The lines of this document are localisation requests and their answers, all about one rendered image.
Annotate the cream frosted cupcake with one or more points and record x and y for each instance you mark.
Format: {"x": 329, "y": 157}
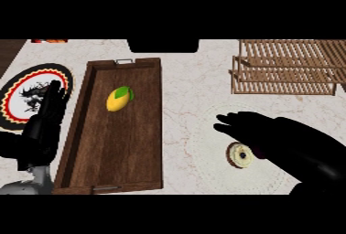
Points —
{"x": 239, "y": 156}

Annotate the red and orange object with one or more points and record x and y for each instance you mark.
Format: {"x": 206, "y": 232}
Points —
{"x": 49, "y": 40}

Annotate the round white placemat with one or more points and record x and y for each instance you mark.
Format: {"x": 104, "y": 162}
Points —
{"x": 212, "y": 152}

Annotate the brown wooden tray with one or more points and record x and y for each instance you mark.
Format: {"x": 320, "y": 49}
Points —
{"x": 113, "y": 128}

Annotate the dark brown wooden panel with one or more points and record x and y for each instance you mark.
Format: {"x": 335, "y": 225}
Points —
{"x": 8, "y": 53}

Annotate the round black patterned plate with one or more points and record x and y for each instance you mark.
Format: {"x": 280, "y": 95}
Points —
{"x": 20, "y": 97}

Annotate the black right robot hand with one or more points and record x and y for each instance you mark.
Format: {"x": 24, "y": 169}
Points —
{"x": 280, "y": 143}

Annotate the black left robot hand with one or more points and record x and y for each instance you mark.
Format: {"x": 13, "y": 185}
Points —
{"x": 44, "y": 128}

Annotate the yellow lemon with green leaf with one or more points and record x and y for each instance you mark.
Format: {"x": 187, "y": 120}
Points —
{"x": 119, "y": 99}

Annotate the black appliance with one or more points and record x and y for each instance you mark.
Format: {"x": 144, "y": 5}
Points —
{"x": 163, "y": 45}

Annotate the wooden slatted tiered shelf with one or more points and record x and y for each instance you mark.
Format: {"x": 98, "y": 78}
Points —
{"x": 289, "y": 67}

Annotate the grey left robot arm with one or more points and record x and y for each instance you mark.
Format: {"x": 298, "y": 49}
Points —
{"x": 27, "y": 182}

